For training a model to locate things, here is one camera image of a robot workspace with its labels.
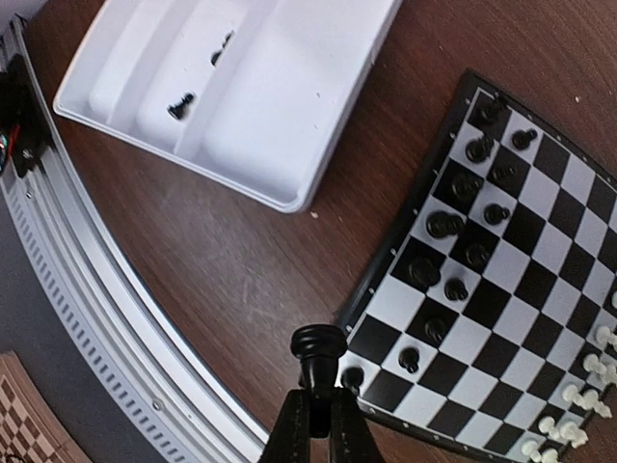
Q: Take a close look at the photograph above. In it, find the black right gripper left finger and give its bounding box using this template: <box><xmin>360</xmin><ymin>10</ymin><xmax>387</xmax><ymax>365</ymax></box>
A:
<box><xmin>259</xmin><ymin>389</ymin><xmax>310</xmax><ymax>463</ymax></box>

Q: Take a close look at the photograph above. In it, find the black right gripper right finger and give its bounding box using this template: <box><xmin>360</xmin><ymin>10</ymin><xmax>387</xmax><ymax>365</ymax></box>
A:
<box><xmin>329</xmin><ymin>388</ymin><xmax>384</xmax><ymax>463</ymax></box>

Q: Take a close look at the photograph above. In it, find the black bishop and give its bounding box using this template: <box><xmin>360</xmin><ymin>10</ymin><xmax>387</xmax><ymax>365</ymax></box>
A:
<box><xmin>451</xmin><ymin>173</ymin><xmax>484</xmax><ymax>203</ymax></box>

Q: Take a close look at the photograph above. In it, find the black pawn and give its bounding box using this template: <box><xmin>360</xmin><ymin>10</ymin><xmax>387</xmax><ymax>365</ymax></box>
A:
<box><xmin>511</xmin><ymin>128</ymin><xmax>538</xmax><ymax>150</ymax></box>

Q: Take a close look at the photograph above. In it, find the black king piece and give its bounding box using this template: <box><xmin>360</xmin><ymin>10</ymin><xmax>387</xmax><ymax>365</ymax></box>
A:
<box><xmin>408</xmin><ymin>257</ymin><xmax>442</xmax><ymax>290</ymax></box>

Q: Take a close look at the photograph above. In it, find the black pieces pile in tray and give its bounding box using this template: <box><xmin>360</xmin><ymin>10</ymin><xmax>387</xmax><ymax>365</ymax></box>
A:
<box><xmin>167</xmin><ymin>30</ymin><xmax>235</xmax><ymax>121</ymax></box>

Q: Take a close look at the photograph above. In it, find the black and grey chessboard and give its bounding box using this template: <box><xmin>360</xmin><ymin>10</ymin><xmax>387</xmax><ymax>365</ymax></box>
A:
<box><xmin>338</xmin><ymin>70</ymin><xmax>616</xmax><ymax>462</ymax></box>

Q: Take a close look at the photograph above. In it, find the white bishop near side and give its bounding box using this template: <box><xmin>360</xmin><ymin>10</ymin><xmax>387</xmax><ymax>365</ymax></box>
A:
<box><xmin>561</xmin><ymin>384</ymin><xmax>613</xmax><ymax>419</ymax></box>

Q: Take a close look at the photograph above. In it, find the white queen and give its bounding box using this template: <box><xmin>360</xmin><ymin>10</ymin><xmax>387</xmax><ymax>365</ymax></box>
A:
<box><xmin>582</xmin><ymin>353</ymin><xmax>616</xmax><ymax>386</ymax></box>

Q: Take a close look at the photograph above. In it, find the wooden chessboard on floor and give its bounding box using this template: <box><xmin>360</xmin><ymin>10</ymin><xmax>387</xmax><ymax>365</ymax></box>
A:
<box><xmin>1</xmin><ymin>351</ymin><xmax>91</xmax><ymax>463</ymax></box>

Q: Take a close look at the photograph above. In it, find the white king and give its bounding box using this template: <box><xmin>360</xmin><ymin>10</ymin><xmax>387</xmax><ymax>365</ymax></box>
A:
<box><xmin>595</xmin><ymin>325</ymin><xmax>617</xmax><ymax>349</ymax></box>

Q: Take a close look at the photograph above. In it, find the white compartment tray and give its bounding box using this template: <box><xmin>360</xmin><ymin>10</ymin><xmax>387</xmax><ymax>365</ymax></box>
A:
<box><xmin>53</xmin><ymin>1</ymin><xmax>400</xmax><ymax>213</ymax></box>

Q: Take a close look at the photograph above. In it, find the front aluminium rail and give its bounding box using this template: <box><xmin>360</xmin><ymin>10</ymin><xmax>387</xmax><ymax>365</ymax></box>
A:
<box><xmin>1</xmin><ymin>16</ymin><xmax>268</xmax><ymax>462</ymax></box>

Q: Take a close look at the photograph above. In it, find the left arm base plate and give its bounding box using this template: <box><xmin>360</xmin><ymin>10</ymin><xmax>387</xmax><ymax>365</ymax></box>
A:
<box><xmin>1</xmin><ymin>54</ymin><xmax>52</xmax><ymax>178</ymax></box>

